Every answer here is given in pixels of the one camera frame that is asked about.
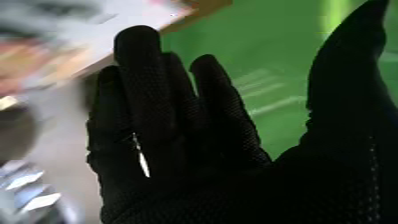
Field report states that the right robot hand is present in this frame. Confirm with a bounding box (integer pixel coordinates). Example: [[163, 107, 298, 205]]
[[86, 0, 398, 224]]

